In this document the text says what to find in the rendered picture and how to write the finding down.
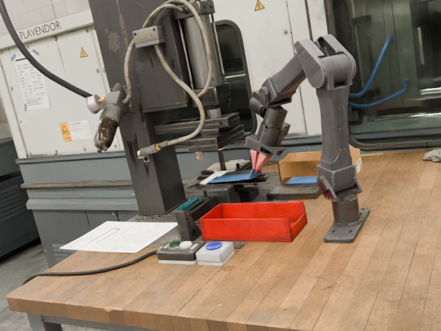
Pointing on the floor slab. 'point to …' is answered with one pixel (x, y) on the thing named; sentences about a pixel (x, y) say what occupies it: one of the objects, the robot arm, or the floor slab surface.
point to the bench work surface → (273, 272)
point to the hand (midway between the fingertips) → (255, 171)
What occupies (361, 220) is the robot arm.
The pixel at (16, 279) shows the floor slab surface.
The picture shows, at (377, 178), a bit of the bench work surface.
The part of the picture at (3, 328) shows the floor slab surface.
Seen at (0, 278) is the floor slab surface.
